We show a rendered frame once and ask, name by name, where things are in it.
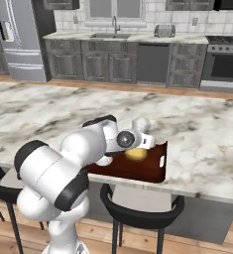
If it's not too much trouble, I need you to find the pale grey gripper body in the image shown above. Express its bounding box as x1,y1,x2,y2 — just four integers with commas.
132,116,153,134

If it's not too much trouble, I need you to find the dark brown wooden tray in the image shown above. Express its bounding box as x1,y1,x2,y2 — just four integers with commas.
86,141,169,184

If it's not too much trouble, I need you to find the dark grey dishwasher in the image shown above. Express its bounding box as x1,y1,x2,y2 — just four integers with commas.
136,42,172,86

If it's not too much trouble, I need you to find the black bar stool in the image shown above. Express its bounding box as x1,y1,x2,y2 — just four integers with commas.
0,165,46,254
99,183,185,254

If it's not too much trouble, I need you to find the steel sink basin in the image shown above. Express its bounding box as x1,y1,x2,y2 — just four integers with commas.
88,32,132,40

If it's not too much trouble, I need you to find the silver toaster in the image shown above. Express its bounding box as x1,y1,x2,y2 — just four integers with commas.
154,24,176,39

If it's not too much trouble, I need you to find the stainless steel oven range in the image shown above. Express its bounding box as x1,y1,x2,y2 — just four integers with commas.
199,35,233,93

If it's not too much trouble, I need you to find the steel sink tap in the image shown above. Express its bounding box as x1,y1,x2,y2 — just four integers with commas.
111,15,121,35

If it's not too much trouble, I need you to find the white framed window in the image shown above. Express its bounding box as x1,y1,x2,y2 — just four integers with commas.
83,0,148,29

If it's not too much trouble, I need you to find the stainless steel fridge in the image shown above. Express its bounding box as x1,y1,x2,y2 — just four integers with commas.
0,0,58,83

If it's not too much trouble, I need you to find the black microwave oven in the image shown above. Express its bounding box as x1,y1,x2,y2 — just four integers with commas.
213,0,233,11

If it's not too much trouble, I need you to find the grey wall cupboard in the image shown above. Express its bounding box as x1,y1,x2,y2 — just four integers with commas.
165,0,216,12
42,0,80,11

